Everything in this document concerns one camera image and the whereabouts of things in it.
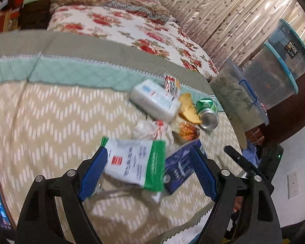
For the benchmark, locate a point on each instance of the red and white snack wrapper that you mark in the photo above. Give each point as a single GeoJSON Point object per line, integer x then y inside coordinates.
{"type": "Point", "coordinates": [170, 83]}

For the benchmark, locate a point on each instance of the crumpled clear plastic wrapper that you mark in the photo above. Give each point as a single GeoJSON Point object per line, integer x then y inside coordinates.
{"type": "Point", "coordinates": [147, 129]}

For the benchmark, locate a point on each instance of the white paper sheet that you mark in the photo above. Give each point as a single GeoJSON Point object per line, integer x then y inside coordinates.
{"type": "Point", "coordinates": [190, 235]}

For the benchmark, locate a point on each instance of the leaf patterned curtain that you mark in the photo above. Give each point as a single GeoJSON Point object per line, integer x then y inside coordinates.
{"type": "Point", "coordinates": [218, 7]}

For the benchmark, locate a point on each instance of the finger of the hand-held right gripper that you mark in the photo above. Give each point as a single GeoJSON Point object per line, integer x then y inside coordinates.
{"type": "Point", "coordinates": [240, 158]}

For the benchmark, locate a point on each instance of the beige chevron blanket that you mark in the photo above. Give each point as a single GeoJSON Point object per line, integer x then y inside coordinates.
{"type": "Point", "coordinates": [53, 111]}

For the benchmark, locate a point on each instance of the green drink can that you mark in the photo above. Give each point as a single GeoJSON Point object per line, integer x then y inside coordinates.
{"type": "Point", "coordinates": [205, 106]}

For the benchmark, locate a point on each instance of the light blue cloth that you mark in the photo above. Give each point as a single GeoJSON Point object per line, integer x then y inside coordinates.
{"type": "Point", "coordinates": [253, 156]}

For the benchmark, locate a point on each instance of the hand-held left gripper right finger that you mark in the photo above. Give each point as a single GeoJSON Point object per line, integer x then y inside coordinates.
{"type": "Point", "coordinates": [203, 174]}

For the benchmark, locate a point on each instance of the orange peel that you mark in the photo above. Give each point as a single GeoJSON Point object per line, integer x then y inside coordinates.
{"type": "Point", "coordinates": [189, 110]}

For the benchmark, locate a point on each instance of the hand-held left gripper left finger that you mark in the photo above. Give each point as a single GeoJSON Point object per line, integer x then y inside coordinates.
{"type": "Point", "coordinates": [94, 174]}

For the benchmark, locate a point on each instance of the dark blue carton box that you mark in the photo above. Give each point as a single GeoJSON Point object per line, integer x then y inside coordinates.
{"type": "Point", "coordinates": [178, 167]}

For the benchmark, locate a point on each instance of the clear storage box teal rim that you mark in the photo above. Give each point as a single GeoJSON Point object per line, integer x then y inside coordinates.
{"type": "Point", "coordinates": [269, 78]}

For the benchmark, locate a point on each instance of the red gift box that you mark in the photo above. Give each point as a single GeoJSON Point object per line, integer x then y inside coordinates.
{"type": "Point", "coordinates": [2, 22]}

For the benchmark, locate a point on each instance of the white tissue pack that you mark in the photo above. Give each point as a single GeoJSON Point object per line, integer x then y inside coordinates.
{"type": "Point", "coordinates": [152, 99]}

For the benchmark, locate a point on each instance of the green and white snack packet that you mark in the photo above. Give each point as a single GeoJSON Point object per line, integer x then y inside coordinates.
{"type": "Point", "coordinates": [132, 162]}

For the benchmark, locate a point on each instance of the clear storage box dark label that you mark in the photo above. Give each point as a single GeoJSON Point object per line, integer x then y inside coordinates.
{"type": "Point", "coordinates": [289, 53]}

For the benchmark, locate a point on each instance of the orange snack packet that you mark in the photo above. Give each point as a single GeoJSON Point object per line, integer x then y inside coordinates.
{"type": "Point", "coordinates": [186, 132]}

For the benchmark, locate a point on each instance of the white wall socket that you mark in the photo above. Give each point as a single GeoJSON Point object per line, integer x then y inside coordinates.
{"type": "Point", "coordinates": [294, 185]}

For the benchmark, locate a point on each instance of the beige round bin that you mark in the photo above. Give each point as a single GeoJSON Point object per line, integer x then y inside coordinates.
{"type": "Point", "coordinates": [240, 134]}

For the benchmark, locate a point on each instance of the clear storage box blue clip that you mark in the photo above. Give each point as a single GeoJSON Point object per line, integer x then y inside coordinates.
{"type": "Point", "coordinates": [231, 94]}

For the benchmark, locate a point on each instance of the floral bed quilt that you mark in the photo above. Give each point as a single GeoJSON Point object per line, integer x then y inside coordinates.
{"type": "Point", "coordinates": [122, 28]}

